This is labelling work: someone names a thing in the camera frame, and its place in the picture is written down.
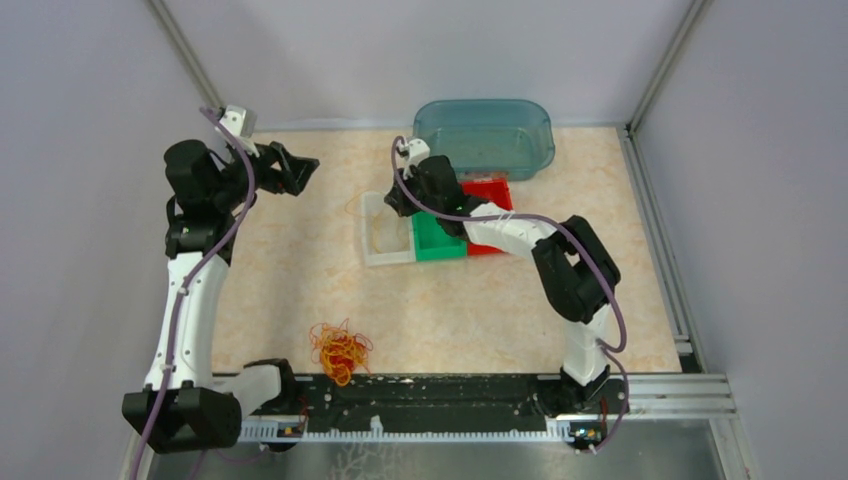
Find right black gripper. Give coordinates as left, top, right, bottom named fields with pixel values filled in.
left=384, top=165, right=442, bottom=219

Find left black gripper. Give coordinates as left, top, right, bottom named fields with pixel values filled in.
left=211, top=134, right=319, bottom=210

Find yellow cable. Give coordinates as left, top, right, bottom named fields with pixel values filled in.
left=344, top=192, right=412, bottom=254

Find orange yellow cables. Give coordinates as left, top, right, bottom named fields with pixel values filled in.
left=308, top=319, right=375, bottom=388

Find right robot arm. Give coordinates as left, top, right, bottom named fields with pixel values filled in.
left=384, top=152, right=628, bottom=412

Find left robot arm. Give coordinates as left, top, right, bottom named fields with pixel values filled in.
left=122, top=139, right=320, bottom=454

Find white plastic bin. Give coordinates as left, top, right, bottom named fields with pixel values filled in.
left=359, top=191, right=416, bottom=267

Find green plastic bin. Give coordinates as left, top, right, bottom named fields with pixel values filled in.
left=411, top=212, right=467, bottom=262

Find red plastic bin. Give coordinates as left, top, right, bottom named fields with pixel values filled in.
left=461, top=178, right=513, bottom=256

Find blue transparent plastic tub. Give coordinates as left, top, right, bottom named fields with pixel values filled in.
left=412, top=99, right=556, bottom=182

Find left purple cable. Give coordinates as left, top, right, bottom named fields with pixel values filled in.
left=128, top=105, right=258, bottom=480

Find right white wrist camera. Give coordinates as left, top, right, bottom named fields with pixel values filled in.
left=397, top=137, right=431, bottom=170

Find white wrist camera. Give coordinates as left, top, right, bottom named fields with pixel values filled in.
left=397, top=137, right=431, bottom=170
left=216, top=105, right=259, bottom=157

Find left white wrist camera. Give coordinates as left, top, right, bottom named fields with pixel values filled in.
left=216, top=105, right=259, bottom=157

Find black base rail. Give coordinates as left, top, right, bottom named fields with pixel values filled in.
left=137, top=372, right=738, bottom=444

